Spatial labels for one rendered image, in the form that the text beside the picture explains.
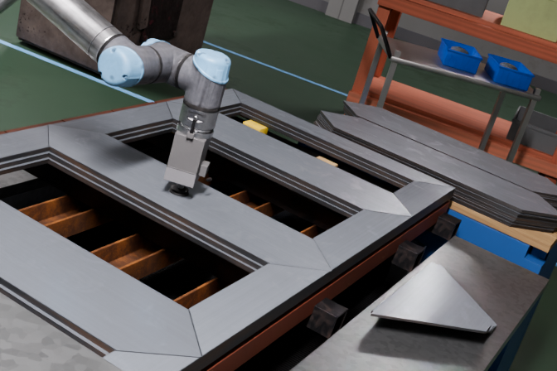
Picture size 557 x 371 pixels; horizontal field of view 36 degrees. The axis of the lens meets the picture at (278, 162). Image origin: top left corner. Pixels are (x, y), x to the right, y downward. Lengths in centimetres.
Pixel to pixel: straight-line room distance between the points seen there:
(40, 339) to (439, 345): 102
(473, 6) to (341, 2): 404
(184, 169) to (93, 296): 45
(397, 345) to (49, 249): 68
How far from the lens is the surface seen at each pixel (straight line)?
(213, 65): 168
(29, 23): 546
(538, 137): 541
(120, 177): 182
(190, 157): 174
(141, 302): 140
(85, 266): 147
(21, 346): 90
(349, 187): 211
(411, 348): 172
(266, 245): 169
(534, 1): 528
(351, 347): 165
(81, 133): 200
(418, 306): 179
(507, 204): 239
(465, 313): 184
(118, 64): 162
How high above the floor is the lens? 157
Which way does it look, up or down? 20 degrees down
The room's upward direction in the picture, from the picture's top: 17 degrees clockwise
